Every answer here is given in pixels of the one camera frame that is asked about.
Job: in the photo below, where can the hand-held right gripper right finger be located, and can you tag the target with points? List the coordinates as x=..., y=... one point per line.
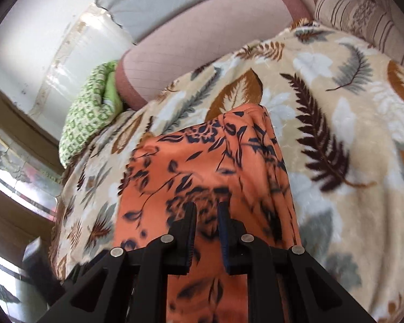
x=224, y=235

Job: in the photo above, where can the striped beige cushion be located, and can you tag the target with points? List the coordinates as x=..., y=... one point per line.
x=367, y=16

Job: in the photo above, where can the leaf print fleece blanket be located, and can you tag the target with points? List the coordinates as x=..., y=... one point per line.
x=340, y=134

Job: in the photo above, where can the orange floral garment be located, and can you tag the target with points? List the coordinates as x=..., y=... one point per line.
x=205, y=175

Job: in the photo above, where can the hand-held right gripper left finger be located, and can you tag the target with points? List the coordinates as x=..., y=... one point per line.
x=189, y=232

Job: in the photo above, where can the pink bolster cushion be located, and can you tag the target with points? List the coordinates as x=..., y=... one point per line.
x=202, y=40

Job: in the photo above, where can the green patterned pillow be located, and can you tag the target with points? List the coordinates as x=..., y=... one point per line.
x=87, y=114

